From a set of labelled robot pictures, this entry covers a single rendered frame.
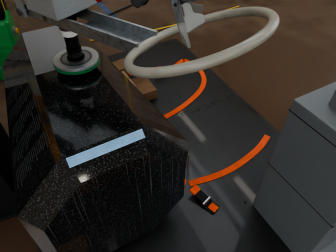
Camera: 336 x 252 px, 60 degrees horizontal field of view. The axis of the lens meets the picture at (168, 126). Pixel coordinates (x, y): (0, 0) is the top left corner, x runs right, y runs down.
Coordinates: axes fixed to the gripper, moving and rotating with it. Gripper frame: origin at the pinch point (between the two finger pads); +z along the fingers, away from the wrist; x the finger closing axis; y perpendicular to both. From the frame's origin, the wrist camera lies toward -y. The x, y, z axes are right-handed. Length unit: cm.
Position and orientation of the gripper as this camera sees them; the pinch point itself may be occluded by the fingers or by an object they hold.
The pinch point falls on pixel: (187, 40)
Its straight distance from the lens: 72.9
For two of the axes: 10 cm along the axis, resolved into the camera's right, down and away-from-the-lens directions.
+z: 3.1, 8.1, 4.9
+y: 9.5, -2.2, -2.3
